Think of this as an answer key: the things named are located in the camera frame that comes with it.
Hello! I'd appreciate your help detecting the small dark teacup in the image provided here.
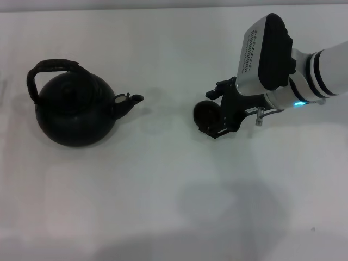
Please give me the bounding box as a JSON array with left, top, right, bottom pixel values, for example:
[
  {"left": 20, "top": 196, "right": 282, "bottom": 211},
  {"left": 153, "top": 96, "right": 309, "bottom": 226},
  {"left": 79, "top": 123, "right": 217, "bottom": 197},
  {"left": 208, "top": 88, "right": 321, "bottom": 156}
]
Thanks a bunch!
[{"left": 193, "top": 100, "right": 220, "bottom": 128}]

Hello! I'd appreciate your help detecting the right arm cable with connector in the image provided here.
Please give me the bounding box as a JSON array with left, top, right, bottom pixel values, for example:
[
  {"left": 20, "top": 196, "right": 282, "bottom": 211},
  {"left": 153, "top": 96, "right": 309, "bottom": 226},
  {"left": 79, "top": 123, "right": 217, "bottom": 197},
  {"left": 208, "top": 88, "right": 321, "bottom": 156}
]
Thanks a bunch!
[{"left": 255, "top": 98, "right": 327, "bottom": 127}]

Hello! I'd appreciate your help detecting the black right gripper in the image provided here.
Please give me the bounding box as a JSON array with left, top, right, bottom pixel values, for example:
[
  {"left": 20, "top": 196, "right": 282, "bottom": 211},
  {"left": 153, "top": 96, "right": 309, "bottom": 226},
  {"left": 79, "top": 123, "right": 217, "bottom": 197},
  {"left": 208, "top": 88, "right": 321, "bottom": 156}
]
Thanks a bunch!
[{"left": 198, "top": 77, "right": 273, "bottom": 141}]

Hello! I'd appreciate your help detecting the black round teapot with handle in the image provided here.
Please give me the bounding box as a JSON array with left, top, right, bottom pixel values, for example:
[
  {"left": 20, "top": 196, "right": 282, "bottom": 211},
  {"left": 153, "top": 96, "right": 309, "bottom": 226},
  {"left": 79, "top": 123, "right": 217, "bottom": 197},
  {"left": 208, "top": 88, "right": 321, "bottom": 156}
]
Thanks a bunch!
[{"left": 26, "top": 58, "right": 145, "bottom": 148}]

